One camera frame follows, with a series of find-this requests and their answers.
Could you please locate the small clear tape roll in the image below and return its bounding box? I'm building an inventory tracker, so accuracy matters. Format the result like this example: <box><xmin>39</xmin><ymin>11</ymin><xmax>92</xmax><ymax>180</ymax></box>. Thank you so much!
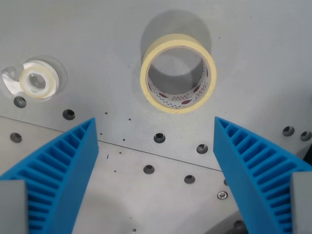
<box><xmin>0</xmin><ymin>58</ymin><xmax>60</xmax><ymax>99</ymax></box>

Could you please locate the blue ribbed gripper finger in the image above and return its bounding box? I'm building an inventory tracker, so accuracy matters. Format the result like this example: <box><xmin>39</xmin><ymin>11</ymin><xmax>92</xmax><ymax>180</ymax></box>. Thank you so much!
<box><xmin>213</xmin><ymin>116</ymin><xmax>312</xmax><ymax>234</ymax></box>
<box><xmin>0</xmin><ymin>117</ymin><xmax>99</xmax><ymax>234</ymax></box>

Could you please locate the yellow masking tape roll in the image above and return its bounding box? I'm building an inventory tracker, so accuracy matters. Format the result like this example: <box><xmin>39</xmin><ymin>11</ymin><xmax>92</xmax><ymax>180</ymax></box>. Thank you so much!
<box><xmin>140</xmin><ymin>33</ymin><xmax>217</xmax><ymax>114</ymax></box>

